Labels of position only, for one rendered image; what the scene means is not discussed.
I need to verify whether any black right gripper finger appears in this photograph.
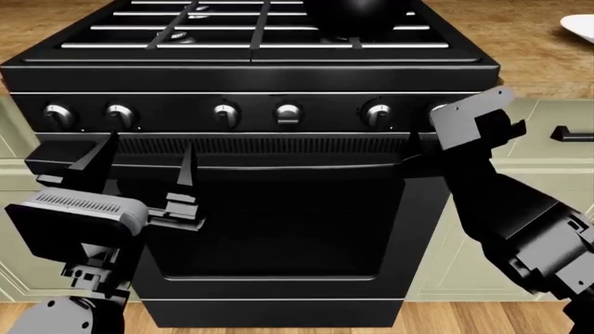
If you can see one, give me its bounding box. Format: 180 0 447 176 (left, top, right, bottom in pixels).
402 131 447 173

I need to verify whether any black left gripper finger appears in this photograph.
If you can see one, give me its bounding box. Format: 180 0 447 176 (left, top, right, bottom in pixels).
35 131 121 197
164 141 200 221

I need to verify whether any white plate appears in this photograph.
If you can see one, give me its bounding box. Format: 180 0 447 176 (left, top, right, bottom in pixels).
559 14 594 45

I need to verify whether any gas burner head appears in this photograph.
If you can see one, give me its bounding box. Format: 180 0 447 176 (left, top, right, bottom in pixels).
184 3 213 19
156 29 201 45

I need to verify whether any black cooking pot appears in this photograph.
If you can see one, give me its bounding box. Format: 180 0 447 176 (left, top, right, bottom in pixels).
318 0 410 40

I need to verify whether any pale green cabinet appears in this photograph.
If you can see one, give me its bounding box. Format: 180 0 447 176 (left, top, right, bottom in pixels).
0 96 143 304
402 97 594 303

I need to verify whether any black oven range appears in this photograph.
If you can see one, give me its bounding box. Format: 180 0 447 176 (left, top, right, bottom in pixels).
0 0 502 330

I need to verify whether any black cast iron grate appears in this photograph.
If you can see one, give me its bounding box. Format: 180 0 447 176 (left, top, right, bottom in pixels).
59 0 270 50
250 0 451 50

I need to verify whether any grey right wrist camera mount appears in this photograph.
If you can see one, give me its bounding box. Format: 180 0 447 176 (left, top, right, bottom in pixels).
428 85 516 151

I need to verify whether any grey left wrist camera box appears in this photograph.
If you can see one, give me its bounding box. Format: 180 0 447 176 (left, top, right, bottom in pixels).
3 186 150 246

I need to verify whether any black drawer handle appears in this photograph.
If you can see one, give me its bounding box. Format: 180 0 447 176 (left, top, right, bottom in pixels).
549 125 594 143

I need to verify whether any black oven door handle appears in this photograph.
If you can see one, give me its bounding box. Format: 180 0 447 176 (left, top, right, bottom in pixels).
23 139 449 182

